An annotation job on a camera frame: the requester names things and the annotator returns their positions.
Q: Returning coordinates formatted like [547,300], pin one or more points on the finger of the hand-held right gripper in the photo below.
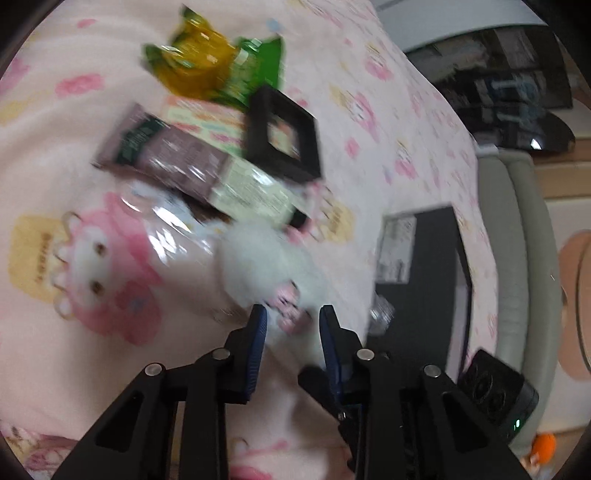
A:
[316,385]

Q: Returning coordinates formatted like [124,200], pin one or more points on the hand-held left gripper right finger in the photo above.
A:
[328,341]

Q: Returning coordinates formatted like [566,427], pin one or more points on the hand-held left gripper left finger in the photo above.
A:
[258,341]

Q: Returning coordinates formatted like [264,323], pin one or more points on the white fluffy plush charm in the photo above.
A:
[258,263]

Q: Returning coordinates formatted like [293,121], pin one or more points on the black box with white label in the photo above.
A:
[434,286]

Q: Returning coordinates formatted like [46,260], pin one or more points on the green and yellow snack packet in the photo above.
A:
[203,64]

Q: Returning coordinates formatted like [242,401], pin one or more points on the crumpled silver foil ball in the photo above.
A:
[381,316]

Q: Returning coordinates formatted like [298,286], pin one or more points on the orange object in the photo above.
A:
[542,450]

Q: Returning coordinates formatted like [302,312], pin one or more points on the peach round object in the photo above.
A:
[577,300]

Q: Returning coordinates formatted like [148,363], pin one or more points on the clear cartoon phone case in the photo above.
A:
[184,230]

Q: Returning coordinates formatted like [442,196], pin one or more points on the brown snack bar wrapper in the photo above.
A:
[171,152]

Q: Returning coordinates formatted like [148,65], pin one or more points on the light wooden board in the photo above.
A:
[563,180]

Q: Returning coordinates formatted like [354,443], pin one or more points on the colourful printed card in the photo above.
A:
[207,122]

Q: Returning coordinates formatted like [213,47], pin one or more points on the pink cartoon printed blanket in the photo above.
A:
[46,161]

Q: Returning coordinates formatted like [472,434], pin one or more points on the dark glass shelf unit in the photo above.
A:
[508,83]

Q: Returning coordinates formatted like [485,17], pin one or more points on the grey padded bed frame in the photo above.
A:
[517,277]

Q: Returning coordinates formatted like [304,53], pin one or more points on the black square frame box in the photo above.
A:
[258,138]

